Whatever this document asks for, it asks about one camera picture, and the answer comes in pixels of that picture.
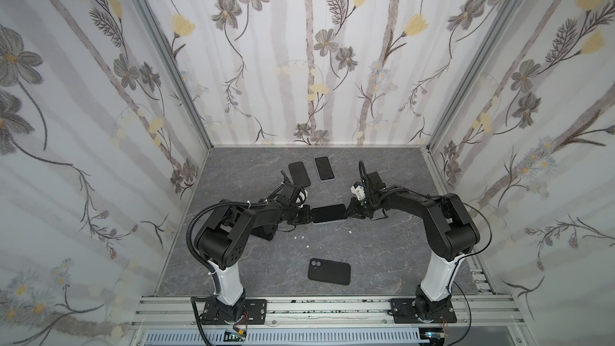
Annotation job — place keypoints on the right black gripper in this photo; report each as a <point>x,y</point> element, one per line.
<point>356,208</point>

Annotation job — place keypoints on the small green circuit board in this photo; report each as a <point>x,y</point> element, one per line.
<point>235,336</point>

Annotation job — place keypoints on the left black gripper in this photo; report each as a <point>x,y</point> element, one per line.
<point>307,215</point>

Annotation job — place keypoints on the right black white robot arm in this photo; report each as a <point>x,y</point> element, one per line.
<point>450,232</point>

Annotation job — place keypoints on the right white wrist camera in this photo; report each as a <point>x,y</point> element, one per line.
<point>358,190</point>

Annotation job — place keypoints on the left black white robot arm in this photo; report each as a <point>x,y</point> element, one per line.
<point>218,236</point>

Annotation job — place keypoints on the black phone case front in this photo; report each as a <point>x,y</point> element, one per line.
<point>329,271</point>

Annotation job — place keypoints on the aluminium front rail frame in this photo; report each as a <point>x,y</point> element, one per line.
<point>481,319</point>

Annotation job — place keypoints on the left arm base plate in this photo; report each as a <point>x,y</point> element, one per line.
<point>248,312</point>

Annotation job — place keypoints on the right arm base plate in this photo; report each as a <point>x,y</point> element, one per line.
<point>420,310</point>

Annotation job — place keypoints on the white slotted cable duct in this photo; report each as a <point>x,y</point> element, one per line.
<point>292,336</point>

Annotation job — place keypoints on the black phone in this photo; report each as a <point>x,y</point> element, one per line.
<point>266,232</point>
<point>324,168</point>
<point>328,214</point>

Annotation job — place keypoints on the black phone case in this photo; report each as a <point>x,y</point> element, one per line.
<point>329,271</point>
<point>299,174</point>

